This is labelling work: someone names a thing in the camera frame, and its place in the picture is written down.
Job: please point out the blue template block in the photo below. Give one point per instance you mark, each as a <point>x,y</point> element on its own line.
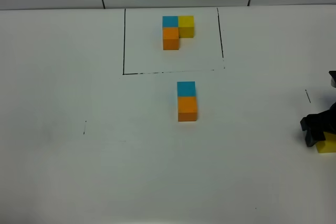
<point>170,21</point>

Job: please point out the yellow template block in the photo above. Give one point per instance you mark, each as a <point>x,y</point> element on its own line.
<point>186,26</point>

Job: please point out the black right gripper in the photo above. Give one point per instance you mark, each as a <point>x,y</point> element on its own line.
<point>315,125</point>

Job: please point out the orange template block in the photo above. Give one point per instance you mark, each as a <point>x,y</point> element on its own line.
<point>171,39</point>

